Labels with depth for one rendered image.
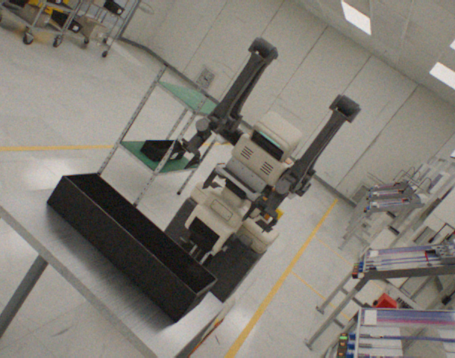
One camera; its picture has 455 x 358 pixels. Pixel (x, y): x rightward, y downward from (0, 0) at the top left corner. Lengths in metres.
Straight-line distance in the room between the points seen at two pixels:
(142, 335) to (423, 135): 9.91
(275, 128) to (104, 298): 1.17
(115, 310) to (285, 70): 10.11
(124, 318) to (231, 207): 1.10
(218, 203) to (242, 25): 9.55
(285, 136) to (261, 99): 9.10
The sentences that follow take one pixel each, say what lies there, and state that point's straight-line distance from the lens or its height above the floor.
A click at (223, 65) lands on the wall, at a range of 11.58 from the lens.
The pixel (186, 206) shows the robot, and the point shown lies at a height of 0.64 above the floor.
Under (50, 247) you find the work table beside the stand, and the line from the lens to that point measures 1.39.
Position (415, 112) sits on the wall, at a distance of 10.86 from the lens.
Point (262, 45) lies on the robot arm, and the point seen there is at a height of 1.60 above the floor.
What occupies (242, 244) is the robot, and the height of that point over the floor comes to 0.74.
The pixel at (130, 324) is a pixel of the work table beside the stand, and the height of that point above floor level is 0.80.
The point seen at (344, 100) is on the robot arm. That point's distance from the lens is 1.90.
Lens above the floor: 1.56
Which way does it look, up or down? 15 degrees down
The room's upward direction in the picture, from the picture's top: 35 degrees clockwise
